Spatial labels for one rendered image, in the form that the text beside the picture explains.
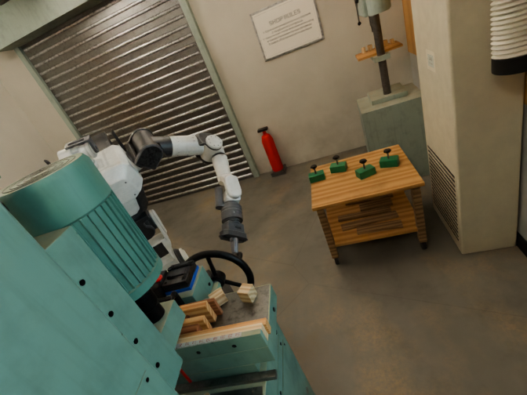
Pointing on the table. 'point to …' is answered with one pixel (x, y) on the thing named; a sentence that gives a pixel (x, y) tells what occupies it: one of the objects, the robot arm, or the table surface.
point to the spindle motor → (85, 218)
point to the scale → (208, 340)
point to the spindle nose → (150, 306)
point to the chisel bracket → (171, 322)
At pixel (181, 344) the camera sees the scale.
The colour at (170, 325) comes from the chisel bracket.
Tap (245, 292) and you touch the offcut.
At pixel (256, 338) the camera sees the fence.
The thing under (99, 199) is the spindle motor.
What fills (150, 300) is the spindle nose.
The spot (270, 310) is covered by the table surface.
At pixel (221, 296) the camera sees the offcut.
